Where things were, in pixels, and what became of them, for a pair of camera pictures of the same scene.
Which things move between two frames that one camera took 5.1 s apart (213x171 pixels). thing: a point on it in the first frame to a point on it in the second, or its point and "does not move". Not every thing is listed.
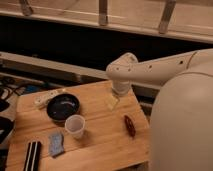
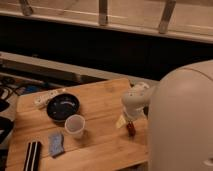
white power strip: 43,98 does not move
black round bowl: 62,106 does not move
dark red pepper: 129,126 does not move
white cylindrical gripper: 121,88 to 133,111
